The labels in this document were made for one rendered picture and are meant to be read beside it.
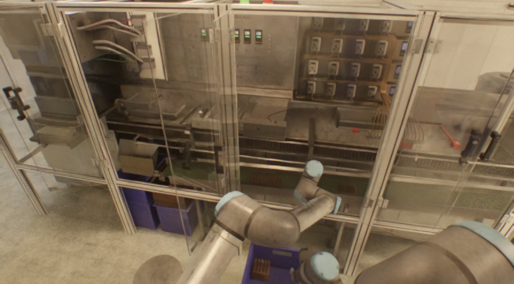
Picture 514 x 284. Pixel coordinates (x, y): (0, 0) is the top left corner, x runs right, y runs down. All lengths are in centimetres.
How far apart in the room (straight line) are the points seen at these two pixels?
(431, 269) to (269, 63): 158
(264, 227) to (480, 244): 53
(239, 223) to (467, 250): 59
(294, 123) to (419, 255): 154
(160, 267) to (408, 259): 170
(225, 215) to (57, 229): 220
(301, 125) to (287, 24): 70
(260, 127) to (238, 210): 83
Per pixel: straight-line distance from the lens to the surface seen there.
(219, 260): 90
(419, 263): 50
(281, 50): 182
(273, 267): 196
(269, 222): 86
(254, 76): 190
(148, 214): 242
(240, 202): 90
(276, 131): 162
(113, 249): 255
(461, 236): 56
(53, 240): 286
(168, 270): 199
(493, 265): 56
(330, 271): 103
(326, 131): 197
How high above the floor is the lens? 189
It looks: 30 degrees down
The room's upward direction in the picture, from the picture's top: straight up
